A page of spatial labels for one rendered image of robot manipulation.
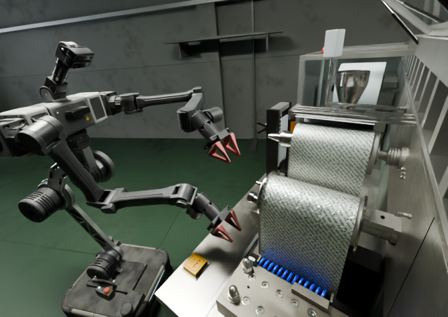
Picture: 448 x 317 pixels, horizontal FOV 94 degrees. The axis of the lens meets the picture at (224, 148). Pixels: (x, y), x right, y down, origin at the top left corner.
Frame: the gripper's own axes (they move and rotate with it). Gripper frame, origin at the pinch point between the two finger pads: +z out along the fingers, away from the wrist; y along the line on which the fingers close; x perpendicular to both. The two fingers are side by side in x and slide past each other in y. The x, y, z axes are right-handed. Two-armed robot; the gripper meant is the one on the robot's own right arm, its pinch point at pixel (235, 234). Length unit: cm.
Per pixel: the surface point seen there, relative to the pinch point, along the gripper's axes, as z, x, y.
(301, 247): 14.8, 20.3, 0.7
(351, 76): -6, 50, -71
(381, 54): -2, 60, -102
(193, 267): -3.5, -18.3, 12.1
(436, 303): 18, 52, 21
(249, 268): 9.3, 4.7, 8.2
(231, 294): 8.7, 5.8, 18.1
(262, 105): -95, -107, -304
